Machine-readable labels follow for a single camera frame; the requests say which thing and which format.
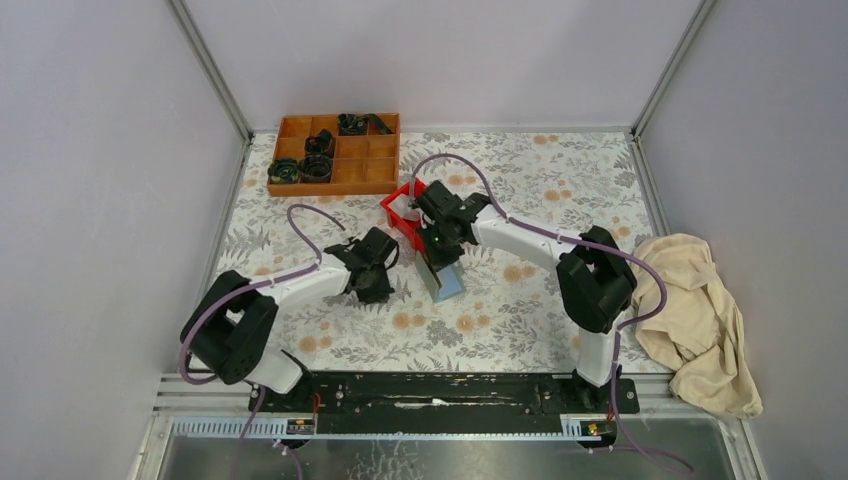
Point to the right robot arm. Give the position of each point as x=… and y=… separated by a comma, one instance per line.
x=595, y=281

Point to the orange compartment tray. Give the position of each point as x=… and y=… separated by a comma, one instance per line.
x=335, y=154

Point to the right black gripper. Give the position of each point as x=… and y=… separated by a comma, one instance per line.
x=437, y=261

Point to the green card holder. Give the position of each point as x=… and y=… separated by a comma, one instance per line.
x=442, y=284

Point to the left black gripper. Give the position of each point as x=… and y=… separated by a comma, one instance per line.
x=379, y=296

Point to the aluminium frame post right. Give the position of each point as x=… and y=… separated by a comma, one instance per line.
x=688, y=37

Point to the stack of credit cards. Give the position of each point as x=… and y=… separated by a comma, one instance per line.
x=405, y=209

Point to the aluminium frame post left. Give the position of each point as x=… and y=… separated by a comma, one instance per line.
x=202, y=53

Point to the red plastic bin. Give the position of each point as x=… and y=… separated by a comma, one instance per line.
x=407, y=229

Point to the aluminium frame post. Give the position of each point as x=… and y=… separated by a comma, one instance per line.
x=688, y=37
x=202, y=53

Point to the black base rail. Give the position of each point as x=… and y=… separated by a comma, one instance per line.
x=420, y=403

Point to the beige crumpled cloth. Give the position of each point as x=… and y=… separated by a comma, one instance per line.
x=699, y=334

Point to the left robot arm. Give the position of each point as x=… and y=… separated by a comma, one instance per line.
x=229, y=330

